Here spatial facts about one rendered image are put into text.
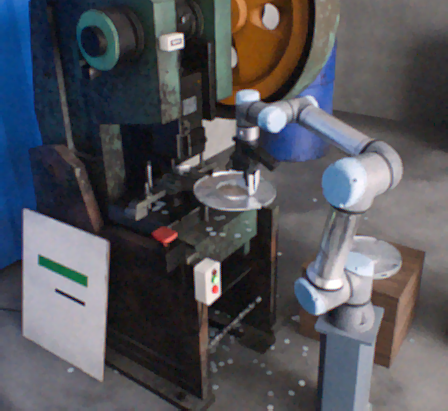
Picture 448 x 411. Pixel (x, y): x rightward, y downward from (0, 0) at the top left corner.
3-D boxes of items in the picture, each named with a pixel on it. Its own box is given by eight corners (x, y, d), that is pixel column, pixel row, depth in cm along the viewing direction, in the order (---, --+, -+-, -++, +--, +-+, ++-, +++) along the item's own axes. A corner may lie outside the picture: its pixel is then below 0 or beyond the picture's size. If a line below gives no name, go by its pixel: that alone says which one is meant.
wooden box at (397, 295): (415, 316, 248) (426, 251, 234) (390, 369, 220) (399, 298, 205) (332, 288, 268) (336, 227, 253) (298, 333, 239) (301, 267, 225)
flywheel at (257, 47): (282, -140, 195) (159, -30, 244) (251, -144, 180) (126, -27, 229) (366, 48, 201) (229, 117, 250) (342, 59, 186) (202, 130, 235)
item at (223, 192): (228, 220, 174) (228, 218, 174) (177, 187, 195) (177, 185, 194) (292, 194, 191) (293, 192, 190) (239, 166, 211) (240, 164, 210)
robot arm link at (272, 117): (296, 104, 166) (274, 96, 175) (267, 111, 161) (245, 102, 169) (295, 128, 170) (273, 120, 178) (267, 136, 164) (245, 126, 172)
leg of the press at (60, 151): (216, 400, 208) (208, 185, 169) (197, 420, 199) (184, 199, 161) (59, 312, 257) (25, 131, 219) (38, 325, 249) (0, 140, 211)
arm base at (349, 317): (377, 309, 183) (380, 285, 179) (368, 338, 171) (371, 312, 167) (333, 298, 189) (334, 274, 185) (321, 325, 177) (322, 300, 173)
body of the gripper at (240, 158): (241, 163, 191) (241, 131, 186) (262, 169, 186) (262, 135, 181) (229, 171, 185) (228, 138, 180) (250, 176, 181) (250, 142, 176)
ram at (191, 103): (213, 148, 201) (211, 68, 188) (188, 161, 190) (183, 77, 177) (177, 139, 210) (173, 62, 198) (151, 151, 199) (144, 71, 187)
